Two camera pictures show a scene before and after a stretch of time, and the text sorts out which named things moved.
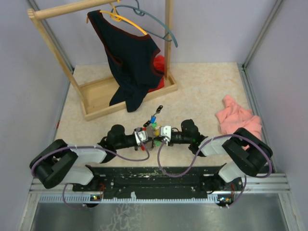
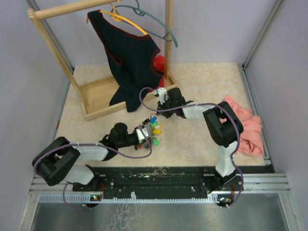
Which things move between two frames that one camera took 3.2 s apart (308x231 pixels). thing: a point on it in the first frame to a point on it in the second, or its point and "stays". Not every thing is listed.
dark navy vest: (130, 57) stays
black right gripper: (160, 138) to (162, 107)
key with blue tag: (153, 119) stays
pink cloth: (233, 117) stays
